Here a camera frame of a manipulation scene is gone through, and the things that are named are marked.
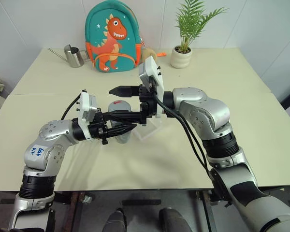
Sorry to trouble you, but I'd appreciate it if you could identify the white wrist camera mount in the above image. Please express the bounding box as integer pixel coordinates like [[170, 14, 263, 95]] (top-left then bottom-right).
[[76, 89, 99, 141], [138, 56, 166, 119]]

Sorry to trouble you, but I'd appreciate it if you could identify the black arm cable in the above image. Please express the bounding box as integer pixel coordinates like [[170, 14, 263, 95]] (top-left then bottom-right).
[[153, 92, 208, 171], [163, 106, 215, 180], [60, 94, 83, 121]]

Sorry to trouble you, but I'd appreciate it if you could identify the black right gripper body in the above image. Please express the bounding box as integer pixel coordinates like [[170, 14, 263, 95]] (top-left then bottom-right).
[[138, 83, 159, 127]]

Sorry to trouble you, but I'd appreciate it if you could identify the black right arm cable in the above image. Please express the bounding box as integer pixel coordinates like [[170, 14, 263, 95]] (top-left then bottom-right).
[[153, 92, 208, 171], [163, 106, 215, 180]]

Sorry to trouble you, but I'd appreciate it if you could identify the clear plastic jar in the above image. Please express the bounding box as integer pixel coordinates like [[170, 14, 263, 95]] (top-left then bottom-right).
[[108, 110, 132, 144]]

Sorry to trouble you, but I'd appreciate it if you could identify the clear acrylic box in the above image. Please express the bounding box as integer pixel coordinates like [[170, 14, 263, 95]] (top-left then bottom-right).
[[132, 115, 164, 141]]

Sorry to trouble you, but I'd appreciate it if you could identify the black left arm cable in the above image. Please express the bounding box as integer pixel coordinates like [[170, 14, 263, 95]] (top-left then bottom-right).
[[60, 94, 83, 121]]

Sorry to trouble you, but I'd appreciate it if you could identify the teal dinosaur backpack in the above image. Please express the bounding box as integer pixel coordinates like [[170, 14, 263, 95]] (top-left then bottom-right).
[[84, 0, 146, 73]]

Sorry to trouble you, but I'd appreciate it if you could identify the beige plush toy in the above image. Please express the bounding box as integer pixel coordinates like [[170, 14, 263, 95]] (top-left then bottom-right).
[[141, 46, 158, 63]]

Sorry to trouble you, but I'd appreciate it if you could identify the grey jar lid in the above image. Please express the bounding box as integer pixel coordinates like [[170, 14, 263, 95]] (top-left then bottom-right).
[[107, 100, 131, 115]]

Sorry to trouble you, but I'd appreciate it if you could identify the green plant in white pot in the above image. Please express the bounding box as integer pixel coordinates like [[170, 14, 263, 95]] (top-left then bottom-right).
[[170, 0, 230, 70]]

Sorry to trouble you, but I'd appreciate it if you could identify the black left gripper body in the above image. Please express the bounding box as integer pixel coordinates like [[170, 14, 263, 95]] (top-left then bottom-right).
[[88, 109, 112, 146]]

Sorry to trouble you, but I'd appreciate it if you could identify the white handwritten label sticker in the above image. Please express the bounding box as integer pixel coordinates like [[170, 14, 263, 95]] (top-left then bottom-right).
[[29, 144, 48, 162]]

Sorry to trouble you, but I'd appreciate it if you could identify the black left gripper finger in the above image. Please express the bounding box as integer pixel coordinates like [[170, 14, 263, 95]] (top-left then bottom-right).
[[107, 123, 138, 139], [103, 111, 137, 126]]

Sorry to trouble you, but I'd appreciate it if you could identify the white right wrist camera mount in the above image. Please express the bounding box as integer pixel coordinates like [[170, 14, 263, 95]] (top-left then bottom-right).
[[138, 56, 166, 119]]

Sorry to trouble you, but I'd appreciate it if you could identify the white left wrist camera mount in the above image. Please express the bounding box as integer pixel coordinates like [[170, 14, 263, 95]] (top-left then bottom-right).
[[76, 89, 99, 141]]

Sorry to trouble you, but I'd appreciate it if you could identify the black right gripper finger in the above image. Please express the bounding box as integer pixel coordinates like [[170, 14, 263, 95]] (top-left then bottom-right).
[[109, 85, 141, 99], [110, 109, 143, 122]]

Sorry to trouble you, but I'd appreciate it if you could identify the steel watering can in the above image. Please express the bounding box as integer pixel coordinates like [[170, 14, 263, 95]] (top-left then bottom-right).
[[47, 43, 85, 69]]

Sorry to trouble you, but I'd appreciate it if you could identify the dark rounded shape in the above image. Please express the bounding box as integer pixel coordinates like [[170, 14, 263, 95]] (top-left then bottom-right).
[[158, 207, 193, 232], [103, 208, 128, 232]]

